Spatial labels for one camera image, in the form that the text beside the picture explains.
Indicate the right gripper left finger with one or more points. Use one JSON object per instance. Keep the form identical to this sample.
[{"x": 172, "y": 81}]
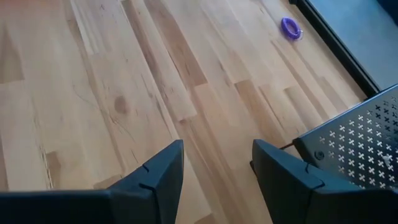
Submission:
[{"x": 136, "y": 202}]

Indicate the purple coil wristband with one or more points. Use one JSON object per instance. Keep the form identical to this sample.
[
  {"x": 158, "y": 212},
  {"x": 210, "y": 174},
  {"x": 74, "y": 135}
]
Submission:
[{"x": 287, "y": 29}]

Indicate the black aluminium table frame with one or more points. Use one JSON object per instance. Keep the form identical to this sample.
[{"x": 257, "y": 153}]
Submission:
[{"x": 339, "y": 49}]

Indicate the black mesh desk riser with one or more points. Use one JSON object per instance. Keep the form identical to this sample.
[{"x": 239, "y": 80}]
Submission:
[{"x": 357, "y": 146}]

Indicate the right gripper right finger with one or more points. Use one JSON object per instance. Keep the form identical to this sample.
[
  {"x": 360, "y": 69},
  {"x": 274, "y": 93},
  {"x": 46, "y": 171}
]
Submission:
[{"x": 295, "y": 199}]

